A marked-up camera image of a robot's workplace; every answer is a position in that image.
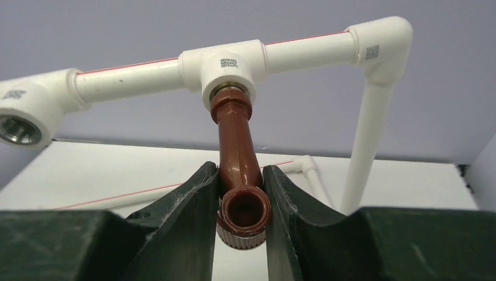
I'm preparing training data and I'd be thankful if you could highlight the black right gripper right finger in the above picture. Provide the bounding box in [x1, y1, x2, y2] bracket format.
[263, 166, 495, 280]

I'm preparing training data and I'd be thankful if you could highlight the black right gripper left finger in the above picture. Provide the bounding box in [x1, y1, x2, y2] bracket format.
[1, 162, 219, 280]

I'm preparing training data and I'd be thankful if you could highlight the white pipe frame with tees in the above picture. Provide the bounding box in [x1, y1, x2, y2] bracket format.
[1, 16, 413, 214]

